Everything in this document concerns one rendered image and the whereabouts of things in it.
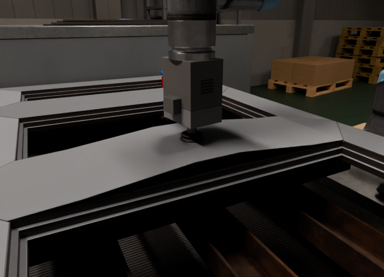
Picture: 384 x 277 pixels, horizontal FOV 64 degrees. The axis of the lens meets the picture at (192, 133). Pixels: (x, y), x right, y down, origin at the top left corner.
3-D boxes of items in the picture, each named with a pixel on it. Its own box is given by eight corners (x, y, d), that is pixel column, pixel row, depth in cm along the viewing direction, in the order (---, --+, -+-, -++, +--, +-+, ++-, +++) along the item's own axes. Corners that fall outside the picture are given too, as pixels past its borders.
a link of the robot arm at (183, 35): (184, 20, 42) (156, 20, 48) (185, 54, 44) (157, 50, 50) (226, 20, 46) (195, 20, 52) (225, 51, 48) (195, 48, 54)
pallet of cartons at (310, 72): (311, 79, 597) (315, 55, 581) (358, 88, 521) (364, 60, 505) (262, 87, 531) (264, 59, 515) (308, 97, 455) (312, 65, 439)
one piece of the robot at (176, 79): (143, 33, 48) (148, 131, 54) (172, 36, 41) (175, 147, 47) (194, 32, 53) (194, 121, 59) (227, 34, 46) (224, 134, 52)
